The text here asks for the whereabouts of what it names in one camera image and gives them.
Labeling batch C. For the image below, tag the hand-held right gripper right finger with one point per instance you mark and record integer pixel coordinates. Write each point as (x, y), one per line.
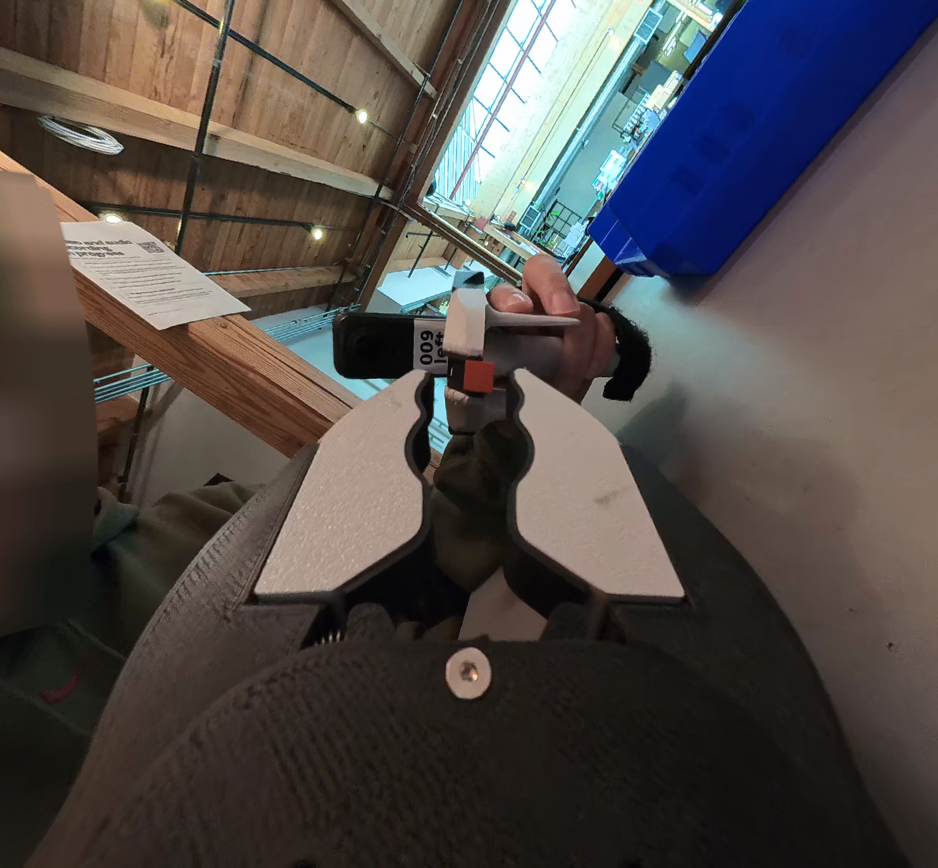
(593, 509)

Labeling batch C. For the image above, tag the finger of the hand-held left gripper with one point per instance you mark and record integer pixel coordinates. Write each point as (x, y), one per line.
(476, 410)
(467, 325)

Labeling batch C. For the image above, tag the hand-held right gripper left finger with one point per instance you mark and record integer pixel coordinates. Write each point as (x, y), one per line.
(344, 509)

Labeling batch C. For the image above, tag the small orange cube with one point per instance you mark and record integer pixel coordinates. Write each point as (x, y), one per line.
(479, 377)

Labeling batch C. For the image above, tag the person's left hand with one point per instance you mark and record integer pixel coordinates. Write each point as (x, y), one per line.
(586, 347)

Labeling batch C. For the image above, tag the white paper notice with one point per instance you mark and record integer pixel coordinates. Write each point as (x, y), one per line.
(146, 274)

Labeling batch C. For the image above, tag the empty blue bin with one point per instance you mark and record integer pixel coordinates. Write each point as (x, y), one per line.
(769, 113)

